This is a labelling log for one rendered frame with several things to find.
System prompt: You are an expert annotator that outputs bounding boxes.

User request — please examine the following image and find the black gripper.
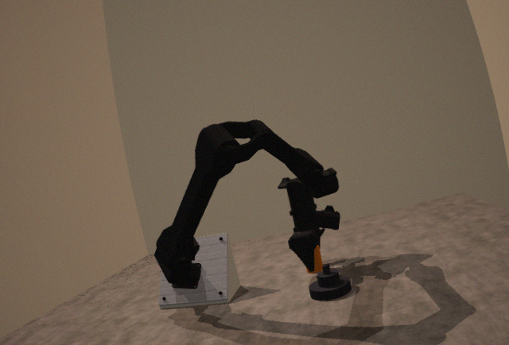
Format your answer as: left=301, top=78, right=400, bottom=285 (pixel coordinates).
left=288, top=201, right=325, bottom=272

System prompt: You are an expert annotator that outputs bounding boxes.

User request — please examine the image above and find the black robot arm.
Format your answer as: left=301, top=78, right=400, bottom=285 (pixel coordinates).
left=154, top=119, right=340, bottom=289

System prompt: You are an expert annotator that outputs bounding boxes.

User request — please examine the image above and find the dark grey round pedestal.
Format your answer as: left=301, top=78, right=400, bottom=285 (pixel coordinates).
left=309, top=264, right=352, bottom=301

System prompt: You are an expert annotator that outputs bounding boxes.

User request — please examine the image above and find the orange knob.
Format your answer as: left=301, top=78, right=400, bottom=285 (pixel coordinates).
left=306, top=245, right=323, bottom=273

